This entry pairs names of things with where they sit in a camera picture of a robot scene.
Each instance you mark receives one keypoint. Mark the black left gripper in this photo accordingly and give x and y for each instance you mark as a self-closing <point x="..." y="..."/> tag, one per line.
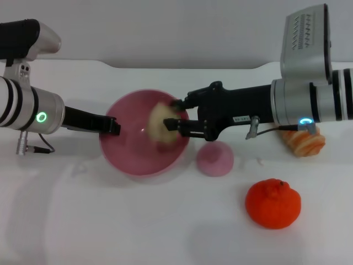
<point x="85" y="120"/>

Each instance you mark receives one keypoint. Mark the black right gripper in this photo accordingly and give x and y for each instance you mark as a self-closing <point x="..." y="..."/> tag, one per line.
<point x="240" y="105"/>

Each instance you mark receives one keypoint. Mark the pink plastic bowl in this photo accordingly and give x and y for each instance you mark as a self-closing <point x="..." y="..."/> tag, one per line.
<point x="132" y="154"/>

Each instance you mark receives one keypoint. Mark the beige egg yolk pastry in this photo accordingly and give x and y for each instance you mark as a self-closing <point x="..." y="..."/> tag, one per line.
<point x="158" y="124"/>

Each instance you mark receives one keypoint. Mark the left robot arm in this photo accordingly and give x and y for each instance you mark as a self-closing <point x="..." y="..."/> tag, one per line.
<point x="24" y="107"/>

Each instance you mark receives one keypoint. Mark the pink round pastry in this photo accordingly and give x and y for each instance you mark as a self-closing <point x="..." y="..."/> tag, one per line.
<point x="215" y="161"/>

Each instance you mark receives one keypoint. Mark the orange striped bread roll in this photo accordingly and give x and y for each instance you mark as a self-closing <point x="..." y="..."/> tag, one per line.
<point x="303" y="143"/>

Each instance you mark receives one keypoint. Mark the orange tangerine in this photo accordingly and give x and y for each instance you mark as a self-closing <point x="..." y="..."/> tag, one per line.
<point x="273" y="207"/>

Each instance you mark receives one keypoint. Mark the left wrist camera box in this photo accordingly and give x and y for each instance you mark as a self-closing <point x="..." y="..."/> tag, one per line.
<point x="30" y="38"/>

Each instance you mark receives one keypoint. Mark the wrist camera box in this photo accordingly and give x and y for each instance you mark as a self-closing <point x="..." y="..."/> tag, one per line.
<point x="30" y="38"/>
<point x="306" y="47"/>

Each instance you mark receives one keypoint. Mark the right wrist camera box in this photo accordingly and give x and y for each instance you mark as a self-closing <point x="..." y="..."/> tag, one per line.
<point x="306" y="47"/>

